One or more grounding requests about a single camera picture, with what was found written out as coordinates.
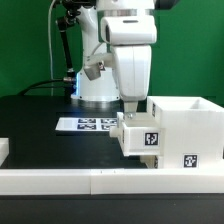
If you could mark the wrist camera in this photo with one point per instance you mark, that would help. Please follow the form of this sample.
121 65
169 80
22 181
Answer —
91 64

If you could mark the white left border rail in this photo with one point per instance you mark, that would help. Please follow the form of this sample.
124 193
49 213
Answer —
4 149

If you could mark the white border rail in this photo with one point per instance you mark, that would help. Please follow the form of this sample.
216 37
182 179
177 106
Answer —
109 181
4 149

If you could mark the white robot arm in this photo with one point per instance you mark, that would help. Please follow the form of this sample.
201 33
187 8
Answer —
105 89

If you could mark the white front drawer box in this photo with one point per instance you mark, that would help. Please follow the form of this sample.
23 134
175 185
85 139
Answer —
151 161

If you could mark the white marker sheet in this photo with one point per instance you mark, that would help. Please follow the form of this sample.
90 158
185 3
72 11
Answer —
85 124

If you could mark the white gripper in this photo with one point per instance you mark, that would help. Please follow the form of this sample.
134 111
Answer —
130 39

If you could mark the white drawer box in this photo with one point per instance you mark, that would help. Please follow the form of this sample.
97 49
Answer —
138 134
151 161

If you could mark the white drawer cabinet frame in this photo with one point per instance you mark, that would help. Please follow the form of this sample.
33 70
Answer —
192 131

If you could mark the white front border rail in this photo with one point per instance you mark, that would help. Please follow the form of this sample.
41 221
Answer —
109 181

